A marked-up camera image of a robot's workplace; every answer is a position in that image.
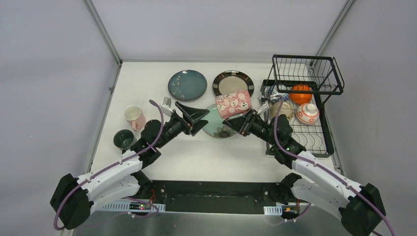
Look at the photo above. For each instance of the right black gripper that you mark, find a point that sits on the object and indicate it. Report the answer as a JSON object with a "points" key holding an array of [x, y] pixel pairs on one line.
{"points": [[243, 124]]}

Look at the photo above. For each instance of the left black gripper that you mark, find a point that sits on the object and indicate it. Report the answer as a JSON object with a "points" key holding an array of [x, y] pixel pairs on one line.
{"points": [[188, 122]]}

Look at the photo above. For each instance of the dark red cup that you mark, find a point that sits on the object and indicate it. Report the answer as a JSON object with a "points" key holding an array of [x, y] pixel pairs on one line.
{"points": [[232, 104]]}

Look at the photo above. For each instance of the teal flower plate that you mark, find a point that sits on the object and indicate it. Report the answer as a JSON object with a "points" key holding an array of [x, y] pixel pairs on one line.
{"points": [[215, 126]]}

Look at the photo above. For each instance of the plain white bowl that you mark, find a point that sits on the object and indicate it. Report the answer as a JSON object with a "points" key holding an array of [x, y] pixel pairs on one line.
{"points": [[286, 109]]}

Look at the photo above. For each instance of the pink cup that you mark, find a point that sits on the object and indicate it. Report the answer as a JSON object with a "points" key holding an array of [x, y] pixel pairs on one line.
{"points": [[135, 117]]}

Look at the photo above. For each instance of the orange bowl white inside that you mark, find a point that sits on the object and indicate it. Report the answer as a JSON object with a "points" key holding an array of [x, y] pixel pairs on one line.
{"points": [[300, 98]]}

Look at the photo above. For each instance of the orange floral pattern bowl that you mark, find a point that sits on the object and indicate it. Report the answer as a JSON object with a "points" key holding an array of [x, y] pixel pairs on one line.
{"points": [[308, 113]]}

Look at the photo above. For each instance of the black wire dish rack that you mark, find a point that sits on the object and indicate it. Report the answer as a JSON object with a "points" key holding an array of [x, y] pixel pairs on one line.
{"points": [[323, 76]]}

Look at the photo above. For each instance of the dark green mug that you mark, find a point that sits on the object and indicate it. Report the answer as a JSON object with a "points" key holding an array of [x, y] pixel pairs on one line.
{"points": [[124, 139]]}

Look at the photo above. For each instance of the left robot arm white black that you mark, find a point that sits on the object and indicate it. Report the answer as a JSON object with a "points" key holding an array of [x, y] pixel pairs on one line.
{"points": [[76, 198]]}

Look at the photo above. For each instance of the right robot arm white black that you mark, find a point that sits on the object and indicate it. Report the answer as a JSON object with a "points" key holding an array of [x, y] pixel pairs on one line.
{"points": [[358, 207]]}

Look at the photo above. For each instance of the dark blue plate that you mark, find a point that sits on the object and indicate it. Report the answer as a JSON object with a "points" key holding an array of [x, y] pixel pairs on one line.
{"points": [[187, 85]]}

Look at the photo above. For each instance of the black striped rim plate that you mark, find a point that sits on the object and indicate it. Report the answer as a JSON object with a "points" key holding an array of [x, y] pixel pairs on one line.
{"points": [[231, 81]]}

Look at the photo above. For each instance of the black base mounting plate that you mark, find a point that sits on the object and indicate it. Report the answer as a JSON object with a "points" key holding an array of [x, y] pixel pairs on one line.
{"points": [[215, 197]]}

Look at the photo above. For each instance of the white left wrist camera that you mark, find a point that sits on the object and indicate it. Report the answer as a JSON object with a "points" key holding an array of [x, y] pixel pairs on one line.
{"points": [[166, 106]]}

